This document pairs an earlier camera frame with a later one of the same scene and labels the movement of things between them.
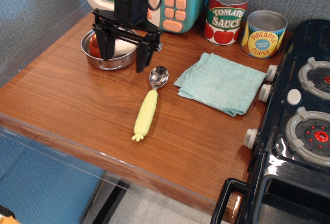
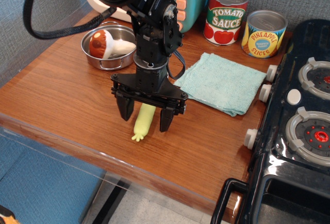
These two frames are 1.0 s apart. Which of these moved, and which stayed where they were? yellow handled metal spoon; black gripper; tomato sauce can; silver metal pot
Moved: black gripper
Stayed: tomato sauce can; silver metal pot; yellow handled metal spoon
